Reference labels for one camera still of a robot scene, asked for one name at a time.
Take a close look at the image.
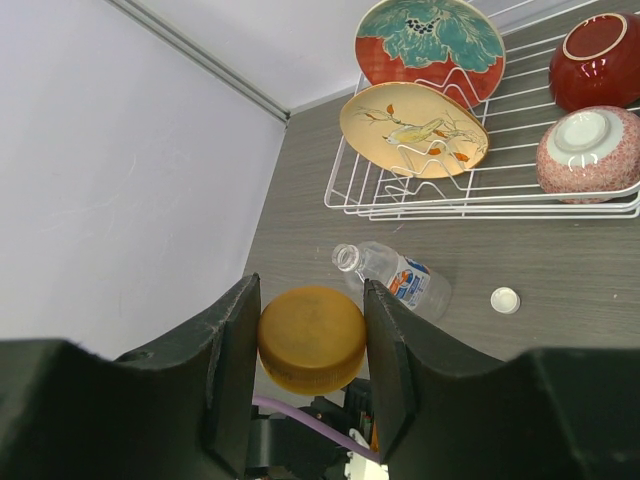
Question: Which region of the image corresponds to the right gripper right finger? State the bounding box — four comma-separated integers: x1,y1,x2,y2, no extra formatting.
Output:
363,281,639,479

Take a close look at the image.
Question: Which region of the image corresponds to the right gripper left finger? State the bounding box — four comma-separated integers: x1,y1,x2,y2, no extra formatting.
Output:
1,275,261,479

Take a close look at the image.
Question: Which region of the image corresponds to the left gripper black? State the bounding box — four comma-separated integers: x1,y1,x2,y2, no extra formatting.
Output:
245,379,375,479

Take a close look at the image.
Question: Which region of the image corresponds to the orange bottle cap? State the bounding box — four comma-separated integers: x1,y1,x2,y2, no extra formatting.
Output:
257,286,367,396

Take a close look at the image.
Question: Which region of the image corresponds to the white bottle cap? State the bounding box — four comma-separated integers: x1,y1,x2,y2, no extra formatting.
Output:
490,287,521,315

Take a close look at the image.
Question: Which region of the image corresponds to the clear plastic water bottle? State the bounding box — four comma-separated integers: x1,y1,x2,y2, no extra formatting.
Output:
332,241,452,322

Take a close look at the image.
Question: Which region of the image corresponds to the beige bird plate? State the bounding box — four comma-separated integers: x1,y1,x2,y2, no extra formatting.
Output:
339,82,489,180

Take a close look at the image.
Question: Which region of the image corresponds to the pink patterned bowl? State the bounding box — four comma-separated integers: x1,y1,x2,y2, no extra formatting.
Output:
536,106,639,194

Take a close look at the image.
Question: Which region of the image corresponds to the red teal floral plate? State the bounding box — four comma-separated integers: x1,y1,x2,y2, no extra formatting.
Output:
355,1,506,108

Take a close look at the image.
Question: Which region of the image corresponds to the red bowl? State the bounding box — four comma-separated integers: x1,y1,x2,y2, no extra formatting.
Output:
549,12,639,112

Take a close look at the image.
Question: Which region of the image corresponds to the white wire dish rack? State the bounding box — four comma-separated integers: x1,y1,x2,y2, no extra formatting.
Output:
324,1,639,221

